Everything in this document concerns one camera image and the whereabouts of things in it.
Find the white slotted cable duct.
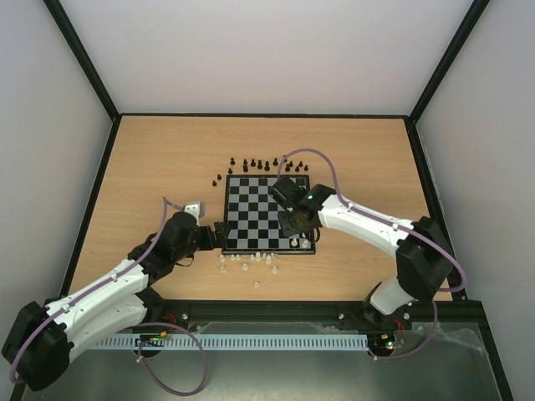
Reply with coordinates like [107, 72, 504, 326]
[93, 333, 369, 352]

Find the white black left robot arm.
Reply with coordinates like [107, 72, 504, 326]
[1, 211, 228, 391]

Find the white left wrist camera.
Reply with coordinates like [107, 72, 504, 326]
[184, 201, 206, 218]

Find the black frame post left rear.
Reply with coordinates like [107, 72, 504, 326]
[43, 0, 120, 122]

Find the black frame post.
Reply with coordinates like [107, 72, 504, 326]
[43, 0, 120, 122]
[409, 0, 491, 124]

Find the black white chessboard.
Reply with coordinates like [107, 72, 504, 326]
[222, 175, 316, 256]

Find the black chess piece row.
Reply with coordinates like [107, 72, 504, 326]
[223, 157, 309, 175]

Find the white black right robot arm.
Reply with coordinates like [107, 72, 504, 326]
[268, 177, 454, 327]

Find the black front frame rail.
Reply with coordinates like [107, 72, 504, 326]
[145, 299, 489, 332]

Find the black frame post right rear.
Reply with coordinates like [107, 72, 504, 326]
[409, 0, 491, 124]

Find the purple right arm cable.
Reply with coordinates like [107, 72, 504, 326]
[277, 147, 468, 360]

